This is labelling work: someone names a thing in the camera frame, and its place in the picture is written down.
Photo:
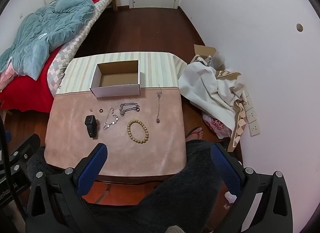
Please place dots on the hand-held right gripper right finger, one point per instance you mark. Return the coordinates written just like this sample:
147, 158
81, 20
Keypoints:
226, 169

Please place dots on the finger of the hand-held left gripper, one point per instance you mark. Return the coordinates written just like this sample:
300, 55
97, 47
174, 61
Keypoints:
23, 148

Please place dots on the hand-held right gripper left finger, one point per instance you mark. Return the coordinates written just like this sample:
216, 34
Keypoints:
93, 169

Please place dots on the black smart watch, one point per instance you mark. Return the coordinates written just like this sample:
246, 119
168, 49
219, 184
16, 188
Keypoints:
91, 124

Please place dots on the white cardboard box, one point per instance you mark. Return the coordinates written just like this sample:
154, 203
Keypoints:
117, 79

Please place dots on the pink fuzzy mat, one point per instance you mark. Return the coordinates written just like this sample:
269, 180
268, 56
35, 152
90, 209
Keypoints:
75, 153

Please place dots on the white paper scrap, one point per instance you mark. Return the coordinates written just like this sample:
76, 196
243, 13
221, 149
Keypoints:
230, 197

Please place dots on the wooden table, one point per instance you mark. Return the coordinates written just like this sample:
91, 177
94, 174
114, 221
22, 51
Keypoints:
130, 180

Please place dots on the white red printed plastic bag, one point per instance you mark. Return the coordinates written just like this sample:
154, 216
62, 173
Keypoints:
217, 124

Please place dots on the person's foot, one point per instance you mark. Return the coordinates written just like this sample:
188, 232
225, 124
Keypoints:
196, 133

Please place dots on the dark fuzzy pants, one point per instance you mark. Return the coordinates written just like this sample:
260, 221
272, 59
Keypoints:
180, 188

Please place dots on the beige diamond pattern cloth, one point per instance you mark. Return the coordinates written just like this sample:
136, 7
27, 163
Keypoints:
241, 120

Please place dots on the red bed sheet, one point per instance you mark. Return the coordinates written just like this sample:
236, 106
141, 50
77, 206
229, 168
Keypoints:
27, 90

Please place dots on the pink checkered cloth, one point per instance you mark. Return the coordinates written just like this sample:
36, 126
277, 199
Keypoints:
6, 77

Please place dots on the white crumpled cloth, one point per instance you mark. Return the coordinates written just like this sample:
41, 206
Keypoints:
202, 85

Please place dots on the teal blue blanket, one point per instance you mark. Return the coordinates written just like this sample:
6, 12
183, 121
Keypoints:
45, 37

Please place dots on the striped pale tablecloth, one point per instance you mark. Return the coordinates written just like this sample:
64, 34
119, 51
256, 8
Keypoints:
160, 70

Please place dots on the brown cardboard box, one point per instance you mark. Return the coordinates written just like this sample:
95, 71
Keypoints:
205, 50

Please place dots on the white wall socket row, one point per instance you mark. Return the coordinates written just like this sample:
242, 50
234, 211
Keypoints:
252, 118

